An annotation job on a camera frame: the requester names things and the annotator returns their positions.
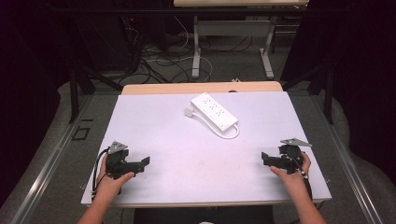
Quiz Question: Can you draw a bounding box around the white table mat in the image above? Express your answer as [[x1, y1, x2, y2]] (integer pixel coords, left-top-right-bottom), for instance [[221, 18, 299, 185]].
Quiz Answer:
[[80, 91, 332, 206]]

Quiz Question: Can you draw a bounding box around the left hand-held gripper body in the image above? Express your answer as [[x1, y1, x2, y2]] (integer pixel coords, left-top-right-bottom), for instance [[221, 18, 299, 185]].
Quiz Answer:
[[105, 140, 138, 180]]

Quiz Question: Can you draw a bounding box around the white desk with metal legs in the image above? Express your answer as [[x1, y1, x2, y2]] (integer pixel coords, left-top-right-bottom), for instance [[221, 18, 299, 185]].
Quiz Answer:
[[173, 0, 310, 80]]

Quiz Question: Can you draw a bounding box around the metal floor rail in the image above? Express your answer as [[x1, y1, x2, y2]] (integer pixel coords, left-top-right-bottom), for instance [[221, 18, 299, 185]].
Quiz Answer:
[[310, 93, 385, 224], [9, 93, 95, 224]]

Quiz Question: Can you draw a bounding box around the white floor cable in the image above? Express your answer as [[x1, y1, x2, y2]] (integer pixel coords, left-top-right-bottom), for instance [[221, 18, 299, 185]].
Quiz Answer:
[[145, 16, 215, 84]]

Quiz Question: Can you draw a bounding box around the black computer tower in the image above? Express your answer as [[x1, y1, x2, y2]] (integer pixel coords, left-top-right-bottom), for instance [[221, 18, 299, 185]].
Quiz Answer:
[[76, 13, 143, 73]]

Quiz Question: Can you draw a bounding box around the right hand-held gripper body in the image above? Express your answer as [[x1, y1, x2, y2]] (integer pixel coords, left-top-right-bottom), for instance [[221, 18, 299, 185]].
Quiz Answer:
[[278, 138, 313, 175]]

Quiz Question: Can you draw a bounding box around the bundle of black floor cables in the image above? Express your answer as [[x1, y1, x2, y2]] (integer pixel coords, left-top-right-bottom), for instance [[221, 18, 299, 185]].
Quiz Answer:
[[122, 18, 195, 86]]

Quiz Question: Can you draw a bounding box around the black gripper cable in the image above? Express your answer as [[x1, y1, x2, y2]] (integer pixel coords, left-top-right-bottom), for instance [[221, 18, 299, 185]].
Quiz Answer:
[[288, 151, 314, 201], [91, 147, 110, 201]]

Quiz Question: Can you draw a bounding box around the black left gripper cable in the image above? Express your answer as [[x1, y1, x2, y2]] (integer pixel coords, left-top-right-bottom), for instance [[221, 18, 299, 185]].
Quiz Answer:
[[91, 147, 110, 201]]

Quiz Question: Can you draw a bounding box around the black metal stand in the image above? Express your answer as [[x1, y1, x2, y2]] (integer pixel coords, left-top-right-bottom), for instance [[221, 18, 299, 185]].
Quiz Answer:
[[66, 60, 124, 124], [280, 60, 336, 126]]

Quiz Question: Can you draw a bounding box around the person's right hand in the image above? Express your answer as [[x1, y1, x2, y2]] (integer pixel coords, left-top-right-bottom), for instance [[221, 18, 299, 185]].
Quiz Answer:
[[269, 151, 313, 200]]

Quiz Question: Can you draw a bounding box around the person's left hand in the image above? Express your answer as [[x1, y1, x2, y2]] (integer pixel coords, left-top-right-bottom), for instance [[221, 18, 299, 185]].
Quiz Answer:
[[95, 158, 135, 202]]

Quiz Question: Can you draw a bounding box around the person's dark clothing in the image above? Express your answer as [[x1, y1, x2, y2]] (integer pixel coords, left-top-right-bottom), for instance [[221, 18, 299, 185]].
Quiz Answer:
[[134, 204, 276, 224]]

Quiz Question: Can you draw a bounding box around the white power strip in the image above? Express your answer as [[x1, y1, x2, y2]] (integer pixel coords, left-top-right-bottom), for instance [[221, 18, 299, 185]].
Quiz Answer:
[[190, 91, 240, 132]]

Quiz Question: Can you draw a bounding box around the white power strip cable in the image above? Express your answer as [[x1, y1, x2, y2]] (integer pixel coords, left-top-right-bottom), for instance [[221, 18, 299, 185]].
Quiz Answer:
[[191, 111, 241, 140]]

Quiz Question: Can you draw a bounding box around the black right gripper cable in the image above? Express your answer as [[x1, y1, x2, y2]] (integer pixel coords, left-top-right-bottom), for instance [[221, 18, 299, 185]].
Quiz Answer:
[[288, 151, 314, 201]]

